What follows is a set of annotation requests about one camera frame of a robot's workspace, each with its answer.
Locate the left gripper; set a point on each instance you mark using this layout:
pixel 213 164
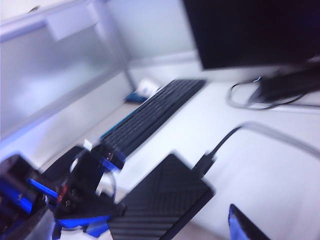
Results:
pixel 20 180

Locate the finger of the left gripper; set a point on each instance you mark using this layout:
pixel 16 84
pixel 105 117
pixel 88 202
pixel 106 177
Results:
pixel 100 160

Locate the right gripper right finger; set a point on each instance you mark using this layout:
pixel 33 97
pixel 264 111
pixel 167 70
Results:
pixel 247 227

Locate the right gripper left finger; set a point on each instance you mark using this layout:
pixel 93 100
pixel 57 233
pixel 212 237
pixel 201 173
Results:
pixel 40 227

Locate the black portable hard drive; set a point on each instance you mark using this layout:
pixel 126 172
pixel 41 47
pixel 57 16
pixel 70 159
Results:
pixel 162 200

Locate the white desk riser board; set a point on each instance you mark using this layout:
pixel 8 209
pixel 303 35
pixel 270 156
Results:
pixel 250 187

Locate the black keyboard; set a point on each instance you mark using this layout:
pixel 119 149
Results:
pixel 155 112

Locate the white tissue pack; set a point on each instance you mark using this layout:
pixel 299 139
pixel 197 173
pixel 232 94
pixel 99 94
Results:
pixel 147 86

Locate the wide frosted partition panel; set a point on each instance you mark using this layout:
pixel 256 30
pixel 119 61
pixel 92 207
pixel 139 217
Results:
pixel 150 30

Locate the black computer monitor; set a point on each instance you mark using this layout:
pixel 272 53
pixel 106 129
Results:
pixel 250 32

